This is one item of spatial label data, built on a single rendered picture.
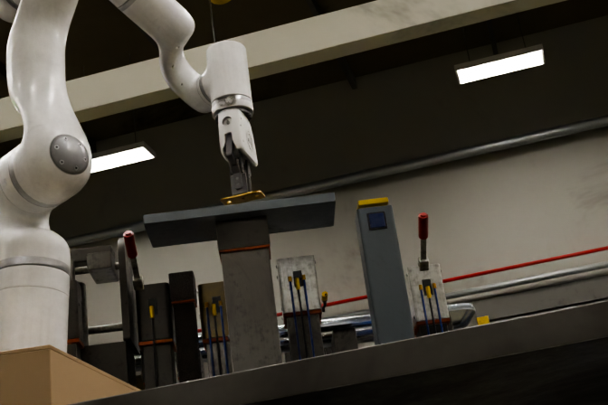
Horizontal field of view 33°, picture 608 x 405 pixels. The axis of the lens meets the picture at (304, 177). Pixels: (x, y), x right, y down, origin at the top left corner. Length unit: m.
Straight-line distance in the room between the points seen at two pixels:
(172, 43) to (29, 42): 0.35
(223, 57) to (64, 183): 0.57
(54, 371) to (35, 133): 0.46
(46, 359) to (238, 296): 0.62
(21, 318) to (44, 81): 0.42
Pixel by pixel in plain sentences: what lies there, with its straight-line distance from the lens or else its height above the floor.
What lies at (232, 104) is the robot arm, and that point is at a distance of 2.08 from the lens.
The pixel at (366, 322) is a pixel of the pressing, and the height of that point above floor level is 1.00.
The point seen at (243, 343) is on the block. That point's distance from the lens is 1.92.
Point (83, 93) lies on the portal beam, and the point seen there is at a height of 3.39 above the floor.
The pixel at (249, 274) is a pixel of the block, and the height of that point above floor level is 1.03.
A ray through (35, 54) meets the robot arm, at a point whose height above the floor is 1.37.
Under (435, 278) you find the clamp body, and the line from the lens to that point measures 2.14.
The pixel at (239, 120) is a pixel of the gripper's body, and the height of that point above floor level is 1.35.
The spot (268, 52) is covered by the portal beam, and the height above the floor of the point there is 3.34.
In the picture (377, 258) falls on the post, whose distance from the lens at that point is 1.97.
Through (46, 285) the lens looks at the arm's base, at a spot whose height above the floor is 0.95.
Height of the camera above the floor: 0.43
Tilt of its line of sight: 23 degrees up
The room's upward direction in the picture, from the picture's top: 8 degrees counter-clockwise
